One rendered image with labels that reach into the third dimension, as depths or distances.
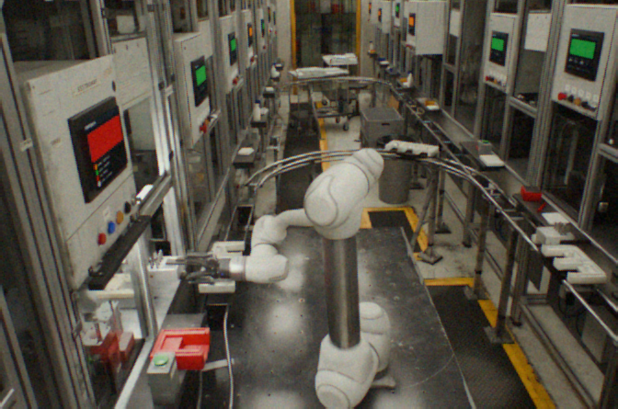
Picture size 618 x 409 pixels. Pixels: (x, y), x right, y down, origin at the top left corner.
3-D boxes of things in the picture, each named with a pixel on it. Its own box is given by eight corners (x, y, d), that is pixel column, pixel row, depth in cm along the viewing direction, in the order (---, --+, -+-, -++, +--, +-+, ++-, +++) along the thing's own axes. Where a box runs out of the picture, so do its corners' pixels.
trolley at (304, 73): (297, 136, 700) (295, 70, 665) (287, 127, 750) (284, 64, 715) (353, 130, 725) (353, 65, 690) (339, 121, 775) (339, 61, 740)
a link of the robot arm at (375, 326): (395, 350, 176) (398, 300, 168) (380, 384, 161) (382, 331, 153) (354, 337, 183) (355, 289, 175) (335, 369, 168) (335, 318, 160)
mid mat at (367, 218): (439, 260, 372) (439, 258, 372) (368, 262, 373) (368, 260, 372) (412, 206, 466) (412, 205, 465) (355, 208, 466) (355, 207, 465)
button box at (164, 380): (174, 404, 133) (168, 370, 129) (145, 404, 133) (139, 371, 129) (180, 382, 140) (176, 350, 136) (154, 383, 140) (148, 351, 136)
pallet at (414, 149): (384, 156, 364) (384, 144, 360) (392, 152, 375) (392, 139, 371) (431, 164, 346) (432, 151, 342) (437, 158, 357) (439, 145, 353)
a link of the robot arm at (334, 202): (381, 380, 160) (357, 431, 141) (337, 368, 167) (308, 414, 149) (374, 162, 134) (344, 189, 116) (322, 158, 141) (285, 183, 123)
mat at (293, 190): (343, 259, 376) (343, 258, 376) (268, 261, 377) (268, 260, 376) (321, 101, 922) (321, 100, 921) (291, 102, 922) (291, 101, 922)
